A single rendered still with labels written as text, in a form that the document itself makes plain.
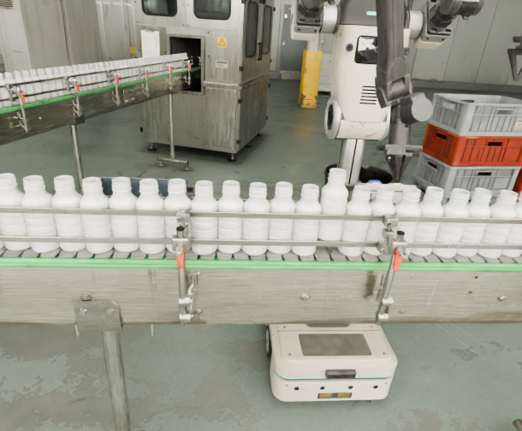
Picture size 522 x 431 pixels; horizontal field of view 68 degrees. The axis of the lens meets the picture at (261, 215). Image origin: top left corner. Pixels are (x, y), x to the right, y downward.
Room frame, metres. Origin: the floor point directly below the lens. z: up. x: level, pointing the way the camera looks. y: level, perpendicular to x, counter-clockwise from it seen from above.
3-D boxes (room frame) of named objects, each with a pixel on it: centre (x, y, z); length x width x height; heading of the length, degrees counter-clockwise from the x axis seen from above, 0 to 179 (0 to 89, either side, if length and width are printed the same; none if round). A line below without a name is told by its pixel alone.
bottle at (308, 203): (0.79, -0.11, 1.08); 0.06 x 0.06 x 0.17
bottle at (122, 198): (0.76, 0.30, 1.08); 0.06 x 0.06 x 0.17
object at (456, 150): (2.91, -1.57, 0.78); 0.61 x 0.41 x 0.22; 103
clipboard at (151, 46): (4.56, 1.33, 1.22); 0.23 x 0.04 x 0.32; 78
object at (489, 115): (2.91, -1.56, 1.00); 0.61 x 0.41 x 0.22; 103
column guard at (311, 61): (8.51, -0.82, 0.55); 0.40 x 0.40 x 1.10; 6
